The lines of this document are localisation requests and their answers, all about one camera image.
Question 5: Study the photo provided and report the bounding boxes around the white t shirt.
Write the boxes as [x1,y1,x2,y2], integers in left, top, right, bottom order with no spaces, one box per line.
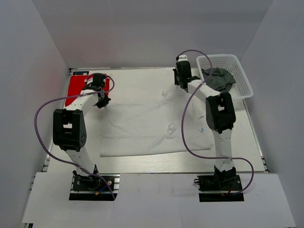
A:
[100,85,213,157]

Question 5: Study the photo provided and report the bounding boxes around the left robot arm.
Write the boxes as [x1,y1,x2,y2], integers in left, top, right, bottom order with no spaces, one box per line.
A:
[53,73,111,190]

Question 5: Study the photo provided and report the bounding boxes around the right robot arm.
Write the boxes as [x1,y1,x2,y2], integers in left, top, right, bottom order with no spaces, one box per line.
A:
[173,55,236,190]

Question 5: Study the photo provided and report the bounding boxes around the folded red t shirt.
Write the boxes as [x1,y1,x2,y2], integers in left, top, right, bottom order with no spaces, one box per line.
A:
[65,74,110,107]

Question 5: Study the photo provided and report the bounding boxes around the blue label sticker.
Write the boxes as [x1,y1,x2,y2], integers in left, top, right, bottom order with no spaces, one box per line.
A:
[73,71,89,76]

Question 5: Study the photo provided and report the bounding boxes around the dark grey t shirt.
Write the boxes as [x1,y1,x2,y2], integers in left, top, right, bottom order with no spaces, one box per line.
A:
[201,67,236,93]

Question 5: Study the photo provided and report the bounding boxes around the white plastic basket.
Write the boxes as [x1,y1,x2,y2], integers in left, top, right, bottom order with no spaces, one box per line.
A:
[196,54,253,100]

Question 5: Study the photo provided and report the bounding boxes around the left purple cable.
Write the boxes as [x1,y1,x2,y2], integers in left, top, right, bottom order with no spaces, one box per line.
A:
[34,74,117,200]

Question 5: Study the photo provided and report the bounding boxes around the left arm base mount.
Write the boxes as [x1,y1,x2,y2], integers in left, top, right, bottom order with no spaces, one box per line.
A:
[69,171,120,201]

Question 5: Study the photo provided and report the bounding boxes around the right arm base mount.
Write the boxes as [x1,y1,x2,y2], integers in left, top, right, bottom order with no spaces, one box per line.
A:
[193,167,244,202]

